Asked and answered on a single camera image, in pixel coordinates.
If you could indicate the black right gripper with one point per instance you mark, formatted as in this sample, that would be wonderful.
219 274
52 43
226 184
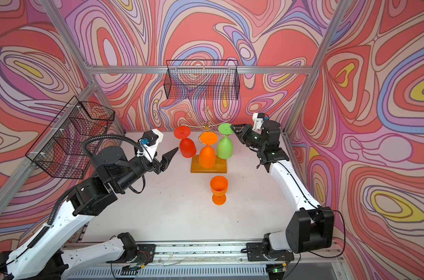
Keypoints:
245 128

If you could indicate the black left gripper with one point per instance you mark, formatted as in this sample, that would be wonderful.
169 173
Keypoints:
166 158

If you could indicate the green wine glass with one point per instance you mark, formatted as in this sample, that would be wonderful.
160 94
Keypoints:
225 145

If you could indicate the orange wine glass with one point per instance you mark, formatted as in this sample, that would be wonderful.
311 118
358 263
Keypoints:
207 156
219 187

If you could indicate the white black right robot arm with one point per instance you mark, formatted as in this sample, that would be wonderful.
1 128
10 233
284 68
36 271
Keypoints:
311 225

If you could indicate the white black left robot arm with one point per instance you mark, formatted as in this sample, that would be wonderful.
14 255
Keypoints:
118 162

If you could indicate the red wine glass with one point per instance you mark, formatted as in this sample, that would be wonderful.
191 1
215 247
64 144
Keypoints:
186 146

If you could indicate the orange front wine glass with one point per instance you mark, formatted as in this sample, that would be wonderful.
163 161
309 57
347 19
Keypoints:
207 156

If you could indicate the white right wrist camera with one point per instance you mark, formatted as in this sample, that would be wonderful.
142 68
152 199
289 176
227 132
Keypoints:
259 119

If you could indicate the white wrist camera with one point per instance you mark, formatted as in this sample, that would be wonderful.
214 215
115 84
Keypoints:
259 119
149 143

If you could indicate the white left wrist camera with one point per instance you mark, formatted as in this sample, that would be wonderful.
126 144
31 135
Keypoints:
149 143

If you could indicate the gold wire rack wooden base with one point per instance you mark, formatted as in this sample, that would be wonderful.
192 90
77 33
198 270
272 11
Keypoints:
206 126

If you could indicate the black wire basket back wall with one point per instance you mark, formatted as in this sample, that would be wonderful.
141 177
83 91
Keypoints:
196 79

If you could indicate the black wire basket wall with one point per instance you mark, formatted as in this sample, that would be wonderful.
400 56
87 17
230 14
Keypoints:
60 155
196 79

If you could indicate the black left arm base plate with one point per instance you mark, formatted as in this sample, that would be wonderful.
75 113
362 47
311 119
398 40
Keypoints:
140 254

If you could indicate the black wire basket left wall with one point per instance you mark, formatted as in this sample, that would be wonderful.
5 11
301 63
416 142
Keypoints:
60 155

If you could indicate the aluminium front rail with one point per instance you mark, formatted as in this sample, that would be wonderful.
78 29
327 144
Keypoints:
212 260

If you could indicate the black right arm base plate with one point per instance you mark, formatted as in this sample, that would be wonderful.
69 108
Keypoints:
260 251

